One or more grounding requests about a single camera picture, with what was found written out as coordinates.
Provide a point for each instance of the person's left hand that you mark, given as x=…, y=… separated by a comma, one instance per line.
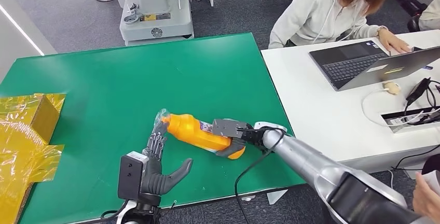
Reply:
x=395, y=42

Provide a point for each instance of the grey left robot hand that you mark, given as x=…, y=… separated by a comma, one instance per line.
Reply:
x=154, y=181

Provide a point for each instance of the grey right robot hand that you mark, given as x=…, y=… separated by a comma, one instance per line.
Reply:
x=228, y=128

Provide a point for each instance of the orange bottle with clear cap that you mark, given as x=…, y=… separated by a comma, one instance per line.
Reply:
x=192, y=131

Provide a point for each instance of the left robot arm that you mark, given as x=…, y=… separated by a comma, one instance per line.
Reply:
x=144, y=212

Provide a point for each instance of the white robot base machine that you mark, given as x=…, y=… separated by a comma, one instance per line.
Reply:
x=154, y=26

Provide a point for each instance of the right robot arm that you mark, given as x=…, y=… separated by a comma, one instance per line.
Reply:
x=302, y=153

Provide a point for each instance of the black chair base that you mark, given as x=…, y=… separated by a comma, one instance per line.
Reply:
x=409, y=1

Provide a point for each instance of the person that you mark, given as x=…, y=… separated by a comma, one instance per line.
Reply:
x=424, y=202
x=309, y=9
x=431, y=16

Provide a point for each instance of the beige computer mouse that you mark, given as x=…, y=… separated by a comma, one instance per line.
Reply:
x=392, y=87

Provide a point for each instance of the black power adapter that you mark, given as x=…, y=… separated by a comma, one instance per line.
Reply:
x=417, y=92

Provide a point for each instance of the dark grey laptop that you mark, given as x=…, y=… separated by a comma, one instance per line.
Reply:
x=343, y=64

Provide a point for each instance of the white desk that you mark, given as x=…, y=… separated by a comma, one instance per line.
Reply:
x=309, y=112

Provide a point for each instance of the white triangular floor marker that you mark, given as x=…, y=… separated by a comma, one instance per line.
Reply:
x=275, y=196

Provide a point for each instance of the yellow film wrapped cardboard box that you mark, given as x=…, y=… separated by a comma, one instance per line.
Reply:
x=20, y=147

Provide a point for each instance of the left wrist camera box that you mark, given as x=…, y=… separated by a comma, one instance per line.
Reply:
x=130, y=176

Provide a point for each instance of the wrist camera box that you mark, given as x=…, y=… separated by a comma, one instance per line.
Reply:
x=130, y=176
x=271, y=125

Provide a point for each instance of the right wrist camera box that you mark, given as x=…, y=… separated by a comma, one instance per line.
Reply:
x=271, y=125

